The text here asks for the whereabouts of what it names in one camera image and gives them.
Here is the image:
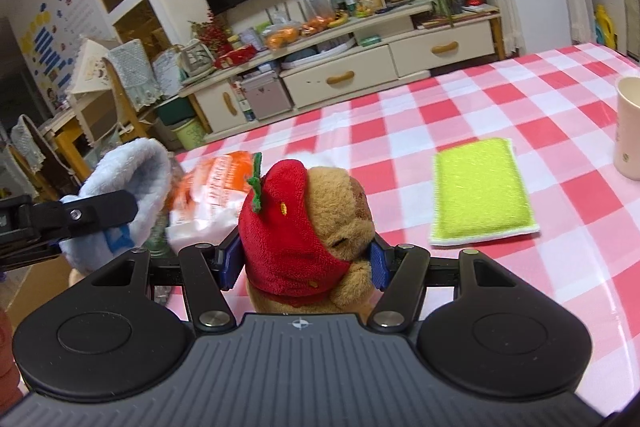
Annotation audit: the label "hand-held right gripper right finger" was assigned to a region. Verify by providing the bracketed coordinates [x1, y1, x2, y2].
[369, 237, 526, 333]

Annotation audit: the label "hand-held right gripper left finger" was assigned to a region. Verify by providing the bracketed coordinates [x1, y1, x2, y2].
[92, 227, 246, 332]

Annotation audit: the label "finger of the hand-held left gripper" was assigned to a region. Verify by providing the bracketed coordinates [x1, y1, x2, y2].
[30, 189, 140, 254]

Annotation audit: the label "light blue fleece cloth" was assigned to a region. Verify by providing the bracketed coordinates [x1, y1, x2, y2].
[59, 138, 173, 277]

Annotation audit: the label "brown plush toy red hood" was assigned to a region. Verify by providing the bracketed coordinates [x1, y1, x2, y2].
[237, 152, 378, 318]

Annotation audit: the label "orange white tissue packet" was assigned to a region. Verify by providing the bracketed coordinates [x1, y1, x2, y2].
[167, 151, 253, 253]

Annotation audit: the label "green sponge pad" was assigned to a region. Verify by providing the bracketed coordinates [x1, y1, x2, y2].
[430, 138, 542, 249]

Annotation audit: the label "green waste bin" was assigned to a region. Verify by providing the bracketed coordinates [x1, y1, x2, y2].
[172, 117, 208, 150]

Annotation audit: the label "wooden chair with lace cover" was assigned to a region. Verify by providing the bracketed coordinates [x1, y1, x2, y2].
[52, 38, 166, 180]

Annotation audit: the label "small white box appliance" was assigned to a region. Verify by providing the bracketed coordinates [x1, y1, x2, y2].
[242, 72, 293, 120]

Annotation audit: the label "red white checked tablecloth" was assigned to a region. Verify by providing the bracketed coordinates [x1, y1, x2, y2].
[165, 44, 640, 418]

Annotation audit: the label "cream television cabinet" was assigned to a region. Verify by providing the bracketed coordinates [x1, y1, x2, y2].
[180, 0, 506, 138]

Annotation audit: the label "red gift box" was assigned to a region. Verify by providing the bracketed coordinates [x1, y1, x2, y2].
[215, 46, 258, 68]

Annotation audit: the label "red berry branches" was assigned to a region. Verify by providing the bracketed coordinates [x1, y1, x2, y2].
[189, 7, 236, 58]

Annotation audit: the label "small bag of oranges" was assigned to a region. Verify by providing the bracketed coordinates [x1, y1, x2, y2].
[262, 23, 303, 52]

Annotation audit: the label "clear plastic bag of oranges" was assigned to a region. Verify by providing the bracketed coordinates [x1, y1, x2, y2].
[292, 0, 333, 35]

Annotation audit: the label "white paper cup green print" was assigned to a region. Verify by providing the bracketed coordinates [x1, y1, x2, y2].
[614, 76, 640, 182]

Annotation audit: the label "yellow detergent bottle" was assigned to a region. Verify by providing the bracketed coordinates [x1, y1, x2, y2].
[594, 4, 618, 52]

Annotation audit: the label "wall poster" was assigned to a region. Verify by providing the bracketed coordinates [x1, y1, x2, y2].
[20, 0, 108, 108]

